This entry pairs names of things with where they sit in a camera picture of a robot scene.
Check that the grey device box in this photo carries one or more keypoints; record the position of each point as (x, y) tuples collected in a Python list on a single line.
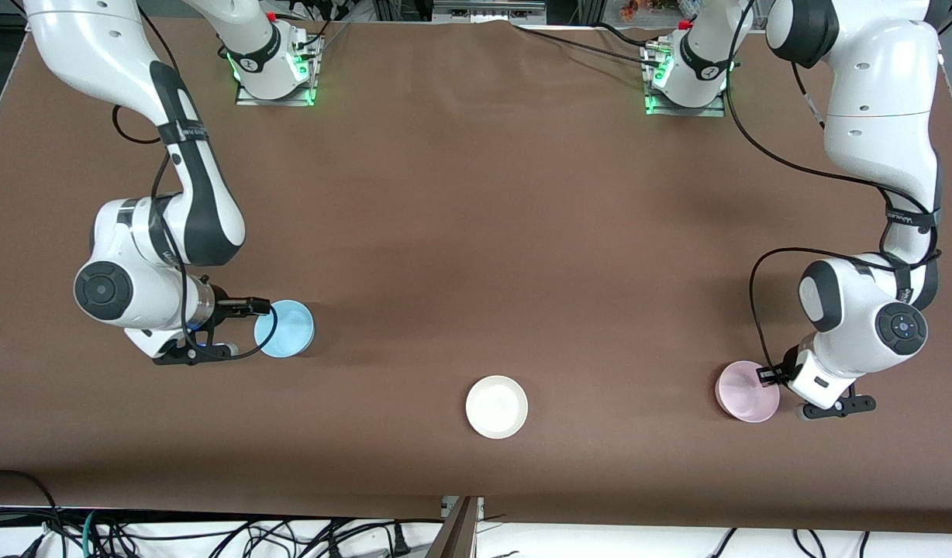
[(488, 9)]

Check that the pink bowl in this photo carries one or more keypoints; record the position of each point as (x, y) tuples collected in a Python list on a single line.
[(743, 391)]

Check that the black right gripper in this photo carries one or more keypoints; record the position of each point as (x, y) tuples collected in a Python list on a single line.
[(225, 304)]

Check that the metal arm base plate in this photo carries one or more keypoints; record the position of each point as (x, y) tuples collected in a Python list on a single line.
[(685, 111), (278, 101)]

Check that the blue bowl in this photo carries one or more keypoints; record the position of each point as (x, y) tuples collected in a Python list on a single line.
[(294, 329)]

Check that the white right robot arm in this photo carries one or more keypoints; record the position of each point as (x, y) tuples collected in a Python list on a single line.
[(135, 294)]

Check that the black power plug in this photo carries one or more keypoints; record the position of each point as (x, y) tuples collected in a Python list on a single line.
[(399, 541)]

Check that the white bowl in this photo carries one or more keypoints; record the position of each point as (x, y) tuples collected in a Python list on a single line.
[(496, 407)]

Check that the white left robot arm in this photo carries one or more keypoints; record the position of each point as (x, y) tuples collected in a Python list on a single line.
[(879, 93)]

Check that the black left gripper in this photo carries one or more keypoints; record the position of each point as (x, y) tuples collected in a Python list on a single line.
[(788, 361)]

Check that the brown table cover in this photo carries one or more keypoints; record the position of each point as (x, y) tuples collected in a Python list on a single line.
[(476, 232)]

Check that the colourful small objects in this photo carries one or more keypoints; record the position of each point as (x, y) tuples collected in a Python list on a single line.
[(639, 8)]

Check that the grey aluminium strut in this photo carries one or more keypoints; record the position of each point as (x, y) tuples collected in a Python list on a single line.
[(457, 531)]

